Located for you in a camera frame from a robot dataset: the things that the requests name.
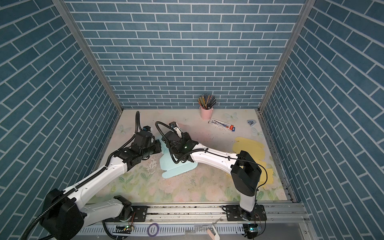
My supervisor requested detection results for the light blue paper box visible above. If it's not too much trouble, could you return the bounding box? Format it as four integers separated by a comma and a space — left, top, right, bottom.
159, 140, 198, 179

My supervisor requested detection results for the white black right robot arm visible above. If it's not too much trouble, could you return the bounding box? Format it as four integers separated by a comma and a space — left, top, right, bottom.
162, 131, 262, 213

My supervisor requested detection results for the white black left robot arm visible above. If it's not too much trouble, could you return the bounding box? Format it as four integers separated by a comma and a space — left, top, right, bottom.
39, 126, 161, 240

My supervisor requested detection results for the white blue pencil box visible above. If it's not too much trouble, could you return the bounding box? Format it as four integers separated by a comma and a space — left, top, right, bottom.
209, 119, 236, 132

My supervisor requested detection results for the yellow flat paper box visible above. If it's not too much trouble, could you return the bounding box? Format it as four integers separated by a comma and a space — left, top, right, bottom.
233, 137, 275, 186

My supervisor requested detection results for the pink metal pencil bucket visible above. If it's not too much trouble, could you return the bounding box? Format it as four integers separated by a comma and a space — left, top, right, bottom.
200, 107, 214, 121

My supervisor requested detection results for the bundle of coloured pencils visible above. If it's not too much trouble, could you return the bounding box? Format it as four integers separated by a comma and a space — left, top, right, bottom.
198, 94, 217, 110

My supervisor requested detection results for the left green circuit board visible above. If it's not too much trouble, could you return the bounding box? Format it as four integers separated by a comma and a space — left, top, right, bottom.
113, 225, 135, 234

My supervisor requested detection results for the green circuit board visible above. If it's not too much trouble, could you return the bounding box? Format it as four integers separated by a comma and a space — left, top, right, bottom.
113, 225, 135, 234
242, 224, 264, 240

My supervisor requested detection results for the white pink clip tool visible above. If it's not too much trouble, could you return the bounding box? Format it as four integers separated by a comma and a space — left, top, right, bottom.
195, 218, 222, 240

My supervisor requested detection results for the right green circuit board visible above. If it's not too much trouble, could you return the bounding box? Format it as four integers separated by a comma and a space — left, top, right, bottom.
242, 224, 264, 240

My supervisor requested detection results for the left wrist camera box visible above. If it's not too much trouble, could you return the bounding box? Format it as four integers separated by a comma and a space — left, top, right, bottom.
142, 126, 152, 132

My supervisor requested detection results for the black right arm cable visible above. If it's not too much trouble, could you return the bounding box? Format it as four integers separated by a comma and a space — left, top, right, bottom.
154, 120, 269, 205

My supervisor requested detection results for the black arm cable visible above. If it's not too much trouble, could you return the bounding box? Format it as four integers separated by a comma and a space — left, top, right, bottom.
20, 110, 143, 240
154, 120, 269, 205

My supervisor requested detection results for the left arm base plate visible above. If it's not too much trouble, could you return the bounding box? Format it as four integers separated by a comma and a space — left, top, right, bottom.
114, 206, 148, 223

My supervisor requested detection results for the purple tape ring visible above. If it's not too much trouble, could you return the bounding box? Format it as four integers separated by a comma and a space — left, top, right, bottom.
147, 222, 160, 238

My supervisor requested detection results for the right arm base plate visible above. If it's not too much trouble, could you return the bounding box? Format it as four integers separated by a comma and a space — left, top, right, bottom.
222, 204, 267, 222

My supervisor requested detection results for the aluminium front rail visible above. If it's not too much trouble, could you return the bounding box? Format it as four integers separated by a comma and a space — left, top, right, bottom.
77, 202, 317, 240

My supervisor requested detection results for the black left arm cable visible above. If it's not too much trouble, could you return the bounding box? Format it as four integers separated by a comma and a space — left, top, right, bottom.
20, 110, 143, 240

